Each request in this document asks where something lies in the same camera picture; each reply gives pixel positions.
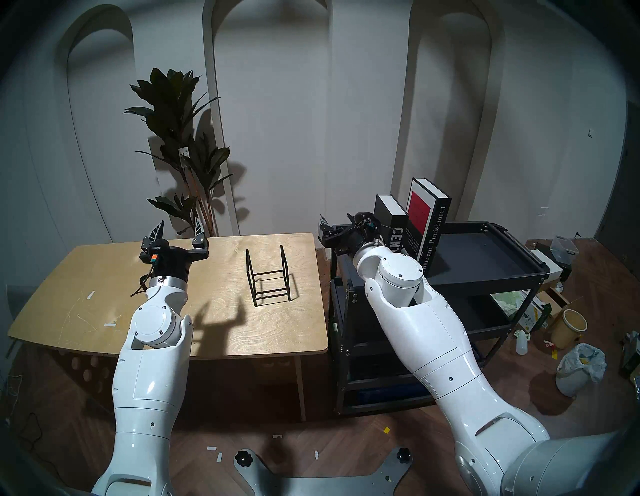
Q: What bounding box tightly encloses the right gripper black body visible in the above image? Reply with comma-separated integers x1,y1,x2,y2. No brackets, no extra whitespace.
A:
319,224,384,254

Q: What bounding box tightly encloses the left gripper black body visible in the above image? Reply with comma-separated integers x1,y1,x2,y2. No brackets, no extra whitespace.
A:
139,237,210,280

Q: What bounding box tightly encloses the black Century book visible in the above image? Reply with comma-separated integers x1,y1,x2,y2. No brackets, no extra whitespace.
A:
374,194,410,261

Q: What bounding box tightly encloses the black Crime and Punishment book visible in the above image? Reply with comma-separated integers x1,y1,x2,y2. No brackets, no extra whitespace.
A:
404,177,453,276

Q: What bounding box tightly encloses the tall dark green plant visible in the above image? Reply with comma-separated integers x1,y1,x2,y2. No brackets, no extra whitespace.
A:
124,68,234,238

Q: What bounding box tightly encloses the black metal utility cart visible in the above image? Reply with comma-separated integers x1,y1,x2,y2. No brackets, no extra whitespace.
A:
327,221,551,417

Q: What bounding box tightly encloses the green printed package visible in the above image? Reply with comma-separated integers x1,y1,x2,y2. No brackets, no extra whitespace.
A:
492,291,538,331

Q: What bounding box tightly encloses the white rectangular box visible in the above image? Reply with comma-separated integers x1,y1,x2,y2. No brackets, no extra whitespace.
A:
530,248,565,281

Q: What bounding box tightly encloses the clear plastic container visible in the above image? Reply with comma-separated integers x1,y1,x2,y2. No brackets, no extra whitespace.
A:
550,236,580,264

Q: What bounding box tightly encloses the open cardboard box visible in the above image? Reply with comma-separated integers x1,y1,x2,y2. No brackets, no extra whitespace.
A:
530,287,571,333

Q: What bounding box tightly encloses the beige plastic bucket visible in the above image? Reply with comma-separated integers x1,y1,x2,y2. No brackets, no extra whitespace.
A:
550,309,589,350

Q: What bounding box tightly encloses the dark door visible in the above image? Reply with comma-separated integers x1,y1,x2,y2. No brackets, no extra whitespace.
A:
595,100,640,266

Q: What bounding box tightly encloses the white bagged trash bin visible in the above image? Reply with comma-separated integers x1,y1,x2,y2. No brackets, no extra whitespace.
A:
556,343,608,398

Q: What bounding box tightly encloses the dark green carton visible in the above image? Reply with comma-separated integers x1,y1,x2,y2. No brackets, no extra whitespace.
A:
620,330,640,387

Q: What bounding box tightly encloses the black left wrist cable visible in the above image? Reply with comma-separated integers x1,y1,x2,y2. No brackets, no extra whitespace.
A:
130,271,157,299

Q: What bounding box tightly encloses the black wire book rack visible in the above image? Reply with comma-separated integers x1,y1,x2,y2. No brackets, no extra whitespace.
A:
245,244,293,308

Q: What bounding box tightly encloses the thin black floor cable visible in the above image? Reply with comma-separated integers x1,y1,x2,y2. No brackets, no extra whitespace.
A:
5,375,45,447

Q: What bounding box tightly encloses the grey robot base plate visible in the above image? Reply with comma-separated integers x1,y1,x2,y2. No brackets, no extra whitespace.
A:
234,446,415,496

